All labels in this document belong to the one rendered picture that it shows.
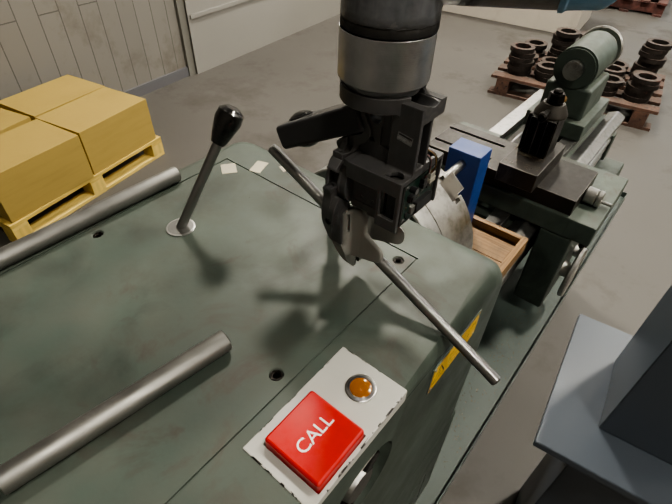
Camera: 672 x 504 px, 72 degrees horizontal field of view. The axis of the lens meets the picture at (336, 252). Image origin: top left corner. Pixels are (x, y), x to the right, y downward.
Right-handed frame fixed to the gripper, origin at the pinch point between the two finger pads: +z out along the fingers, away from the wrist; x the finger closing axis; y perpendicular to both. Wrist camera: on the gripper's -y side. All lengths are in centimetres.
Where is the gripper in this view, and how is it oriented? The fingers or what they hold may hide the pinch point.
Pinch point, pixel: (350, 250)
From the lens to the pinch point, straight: 52.6
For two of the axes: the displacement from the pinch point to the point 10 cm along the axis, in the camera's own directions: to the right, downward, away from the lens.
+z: -0.3, 7.4, 6.7
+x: 6.3, -5.1, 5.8
